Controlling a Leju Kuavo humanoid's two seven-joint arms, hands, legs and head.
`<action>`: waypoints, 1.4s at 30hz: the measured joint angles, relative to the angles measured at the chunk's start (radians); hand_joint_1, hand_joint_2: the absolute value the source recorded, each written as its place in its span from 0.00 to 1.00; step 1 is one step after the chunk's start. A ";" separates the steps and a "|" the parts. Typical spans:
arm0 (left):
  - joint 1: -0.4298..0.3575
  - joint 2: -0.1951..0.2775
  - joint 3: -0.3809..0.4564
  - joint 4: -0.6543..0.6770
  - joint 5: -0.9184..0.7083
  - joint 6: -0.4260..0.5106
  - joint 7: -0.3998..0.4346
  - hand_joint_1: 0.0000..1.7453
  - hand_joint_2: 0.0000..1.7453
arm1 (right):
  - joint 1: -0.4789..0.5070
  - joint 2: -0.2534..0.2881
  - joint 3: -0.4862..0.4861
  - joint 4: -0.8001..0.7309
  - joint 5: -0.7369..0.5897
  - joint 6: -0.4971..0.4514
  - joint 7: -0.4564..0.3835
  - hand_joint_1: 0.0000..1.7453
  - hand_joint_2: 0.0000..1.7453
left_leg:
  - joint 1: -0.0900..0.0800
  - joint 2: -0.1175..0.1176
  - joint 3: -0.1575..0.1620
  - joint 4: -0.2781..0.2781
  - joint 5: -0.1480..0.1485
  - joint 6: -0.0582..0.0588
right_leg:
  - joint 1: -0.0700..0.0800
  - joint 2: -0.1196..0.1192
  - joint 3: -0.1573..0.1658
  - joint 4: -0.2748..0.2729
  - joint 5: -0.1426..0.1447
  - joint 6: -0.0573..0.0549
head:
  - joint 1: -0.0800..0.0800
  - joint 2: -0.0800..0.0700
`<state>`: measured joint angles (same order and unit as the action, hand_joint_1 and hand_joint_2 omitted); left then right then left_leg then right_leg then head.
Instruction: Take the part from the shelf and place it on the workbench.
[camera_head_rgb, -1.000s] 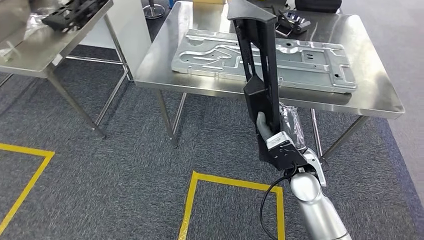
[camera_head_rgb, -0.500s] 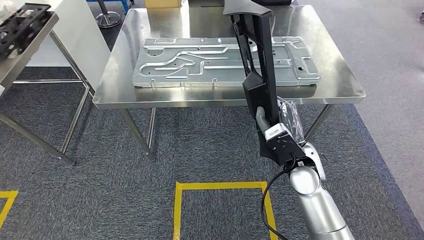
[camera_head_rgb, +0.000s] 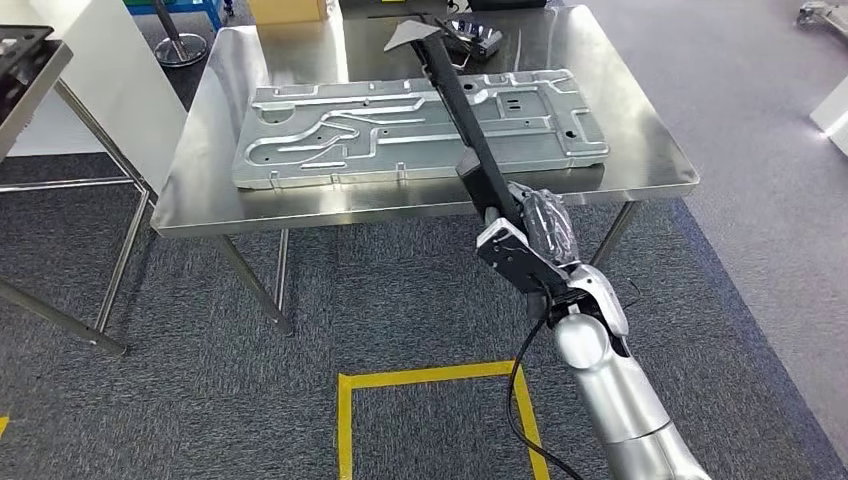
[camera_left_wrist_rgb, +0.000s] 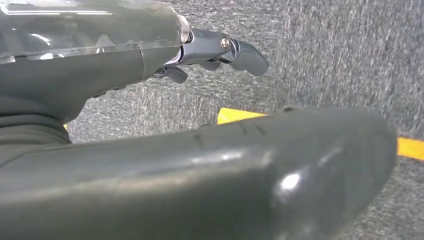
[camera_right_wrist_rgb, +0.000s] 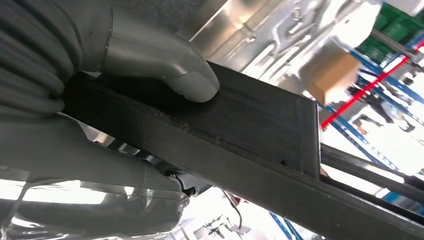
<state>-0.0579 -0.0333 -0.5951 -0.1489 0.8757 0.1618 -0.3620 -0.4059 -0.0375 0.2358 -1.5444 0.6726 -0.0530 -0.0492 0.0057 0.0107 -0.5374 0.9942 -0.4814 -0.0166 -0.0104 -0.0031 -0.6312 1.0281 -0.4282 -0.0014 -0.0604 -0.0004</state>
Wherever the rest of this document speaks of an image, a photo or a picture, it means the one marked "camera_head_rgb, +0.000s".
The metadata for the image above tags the black plastic plate frame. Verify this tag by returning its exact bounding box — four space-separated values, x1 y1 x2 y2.
384 19 531 230
0 25 54 124

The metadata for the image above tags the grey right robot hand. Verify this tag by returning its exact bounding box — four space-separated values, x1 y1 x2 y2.
483 182 584 268

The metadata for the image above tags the stainless steel workbench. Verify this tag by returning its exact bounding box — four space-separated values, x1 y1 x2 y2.
150 5 702 336

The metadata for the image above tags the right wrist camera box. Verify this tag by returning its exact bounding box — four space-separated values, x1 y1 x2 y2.
475 218 578 297

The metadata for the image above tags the blue metal storage rack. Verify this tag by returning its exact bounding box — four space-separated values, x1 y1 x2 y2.
124 0 225 31

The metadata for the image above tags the grey metal floor frame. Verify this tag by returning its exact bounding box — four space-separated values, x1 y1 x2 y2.
796 0 848 44

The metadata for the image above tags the chrome base stanchion post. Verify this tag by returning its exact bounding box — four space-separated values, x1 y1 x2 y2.
152 0 210 68

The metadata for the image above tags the stainless steel side table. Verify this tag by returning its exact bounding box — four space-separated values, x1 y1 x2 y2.
0 39 157 356

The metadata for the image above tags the white floor block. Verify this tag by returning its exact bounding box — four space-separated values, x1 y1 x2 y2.
809 92 848 158

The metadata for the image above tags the black camera cable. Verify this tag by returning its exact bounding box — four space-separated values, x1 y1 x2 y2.
506 291 584 480

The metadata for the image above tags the black remote controller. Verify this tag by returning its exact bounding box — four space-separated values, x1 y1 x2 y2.
438 18 505 66

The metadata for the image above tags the white board panel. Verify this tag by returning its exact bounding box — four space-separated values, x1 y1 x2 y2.
0 0 189 193

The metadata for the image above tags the brown cardboard box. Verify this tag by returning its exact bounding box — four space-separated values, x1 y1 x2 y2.
248 0 333 26

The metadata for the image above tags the stamped sheet metal panel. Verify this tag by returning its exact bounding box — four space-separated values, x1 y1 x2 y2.
231 68 611 191

